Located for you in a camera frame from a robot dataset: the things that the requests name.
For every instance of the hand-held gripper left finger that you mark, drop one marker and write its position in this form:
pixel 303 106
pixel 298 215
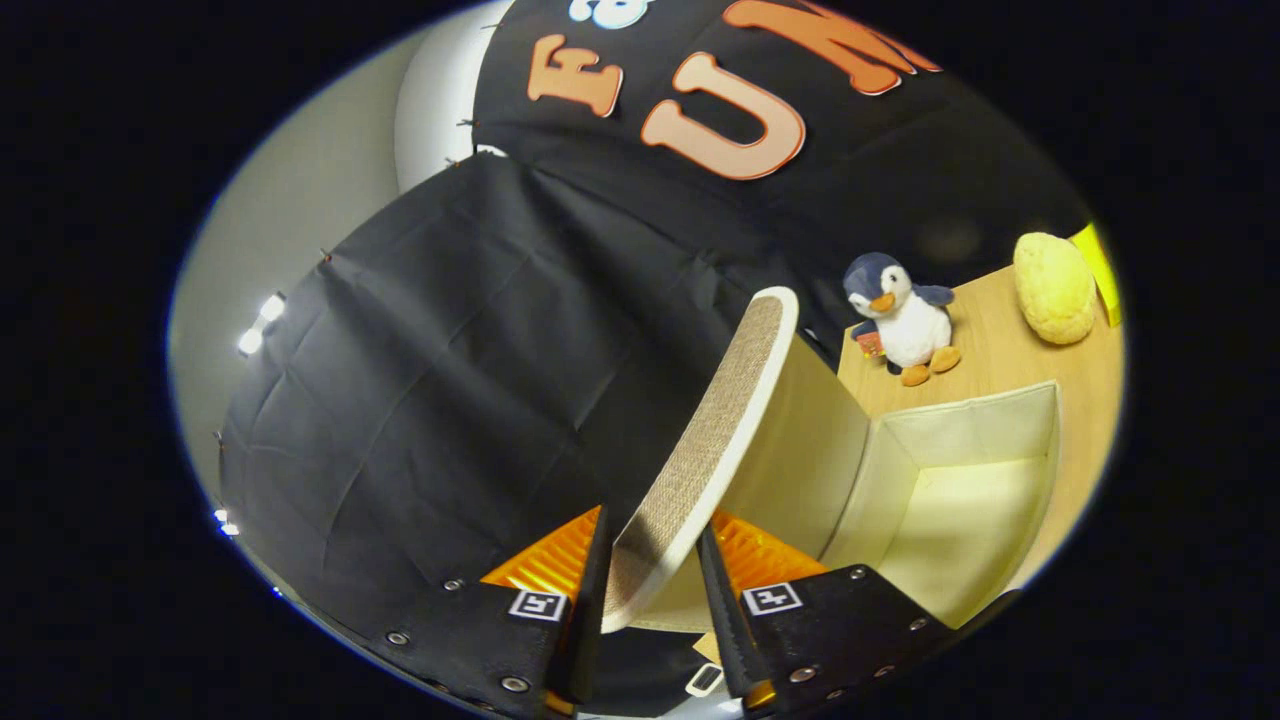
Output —
pixel 592 620

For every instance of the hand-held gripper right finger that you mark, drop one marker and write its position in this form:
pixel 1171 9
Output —
pixel 722 620

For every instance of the beige fabric storage box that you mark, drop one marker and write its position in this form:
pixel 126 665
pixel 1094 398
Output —
pixel 960 520

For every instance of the blue white penguin plush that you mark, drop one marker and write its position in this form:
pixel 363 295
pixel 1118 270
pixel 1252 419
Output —
pixel 910 325

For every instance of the ceiling light panel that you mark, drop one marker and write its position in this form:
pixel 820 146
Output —
pixel 262 322

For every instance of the yellow bread-shaped plush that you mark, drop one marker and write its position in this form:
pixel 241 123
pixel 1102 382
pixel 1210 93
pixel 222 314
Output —
pixel 1055 290

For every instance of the yellow book with red circle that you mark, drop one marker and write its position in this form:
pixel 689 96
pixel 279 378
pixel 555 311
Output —
pixel 1100 270

